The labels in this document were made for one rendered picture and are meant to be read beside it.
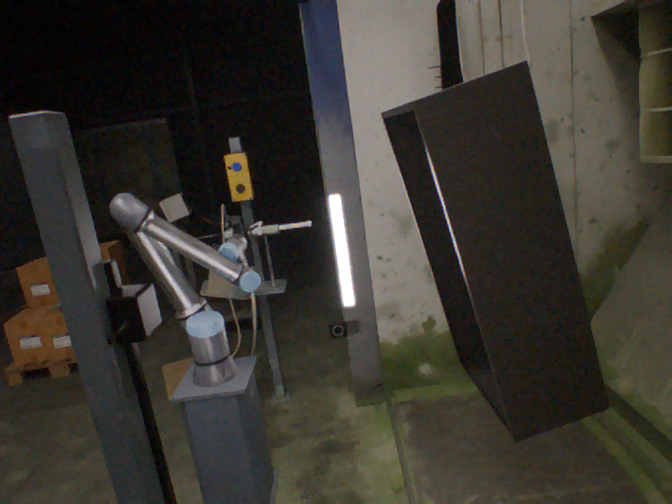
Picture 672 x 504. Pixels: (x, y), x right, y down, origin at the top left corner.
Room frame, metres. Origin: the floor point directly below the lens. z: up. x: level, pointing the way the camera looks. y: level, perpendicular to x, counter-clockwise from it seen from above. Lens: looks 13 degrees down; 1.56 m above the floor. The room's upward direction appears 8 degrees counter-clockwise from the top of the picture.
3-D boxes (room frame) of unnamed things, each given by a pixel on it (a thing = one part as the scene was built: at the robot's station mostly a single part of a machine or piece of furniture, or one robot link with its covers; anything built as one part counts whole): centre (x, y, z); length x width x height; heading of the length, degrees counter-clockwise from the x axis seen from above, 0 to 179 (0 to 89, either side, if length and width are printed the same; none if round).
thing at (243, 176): (2.72, 0.47, 1.42); 0.12 x 0.06 x 0.26; 89
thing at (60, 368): (4.16, 2.40, 0.07); 1.20 x 0.80 x 0.14; 6
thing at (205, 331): (1.90, 0.58, 0.83); 0.17 x 0.15 x 0.18; 22
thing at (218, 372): (1.89, 0.58, 0.69); 0.19 x 0.19 x 0.10
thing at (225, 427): (1.89, 0.58, 0.32); 0.31 x 0.31 x 0.64; 89
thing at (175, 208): (4.18, 1.13, 0.64); 0.73 x 0.50 x 1.27; 100
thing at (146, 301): (0.66, 0.32, 1.35); 0.09 x 0.07 x 0.07; 89
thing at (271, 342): (2.77, 0.47, 0.82); 0.06 x 0.06 x 1.64; 89
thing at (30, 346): (3.78, 2.55, 0.32); 0.38 x 0.29 x 0.36; 8
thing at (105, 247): (4.55, 2.25, 0.69); 0.38 x 0.29 x 0.36; 5
